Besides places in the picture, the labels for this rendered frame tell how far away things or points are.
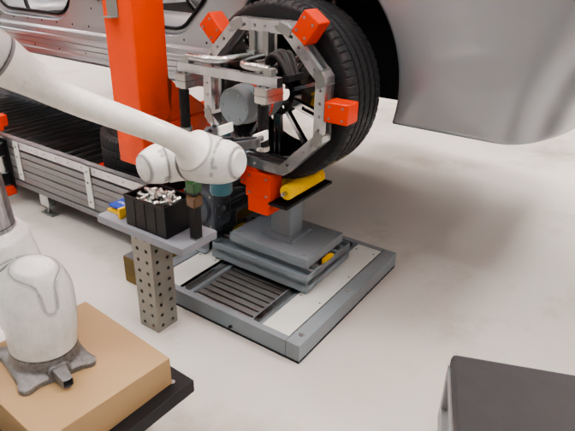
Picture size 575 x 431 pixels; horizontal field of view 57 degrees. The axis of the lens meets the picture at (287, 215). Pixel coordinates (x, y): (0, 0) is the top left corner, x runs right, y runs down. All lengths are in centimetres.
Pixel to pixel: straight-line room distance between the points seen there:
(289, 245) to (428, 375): 75
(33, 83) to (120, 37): 104
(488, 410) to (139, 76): 162
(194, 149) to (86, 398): 62
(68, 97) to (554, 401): 133
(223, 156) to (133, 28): 99
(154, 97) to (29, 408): 129
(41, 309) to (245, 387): 83
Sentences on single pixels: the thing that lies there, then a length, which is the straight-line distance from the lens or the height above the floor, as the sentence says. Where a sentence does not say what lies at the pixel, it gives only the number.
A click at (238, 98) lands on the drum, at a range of 183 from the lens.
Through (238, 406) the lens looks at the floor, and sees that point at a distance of 183.
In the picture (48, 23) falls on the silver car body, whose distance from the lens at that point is 356.
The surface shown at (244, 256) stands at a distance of 229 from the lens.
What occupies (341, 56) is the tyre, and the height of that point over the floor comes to 102.
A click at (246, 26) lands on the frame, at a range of 195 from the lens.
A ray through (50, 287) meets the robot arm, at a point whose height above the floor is 64.
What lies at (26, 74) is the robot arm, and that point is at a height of 110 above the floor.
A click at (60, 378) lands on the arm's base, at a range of 137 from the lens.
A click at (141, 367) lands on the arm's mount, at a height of 39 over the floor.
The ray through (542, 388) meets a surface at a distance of 156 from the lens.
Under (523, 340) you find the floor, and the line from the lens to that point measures 230.
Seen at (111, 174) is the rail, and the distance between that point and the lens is 259.
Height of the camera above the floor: 131
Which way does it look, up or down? 26 degrees down
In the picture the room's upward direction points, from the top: 2 degrees clockwise
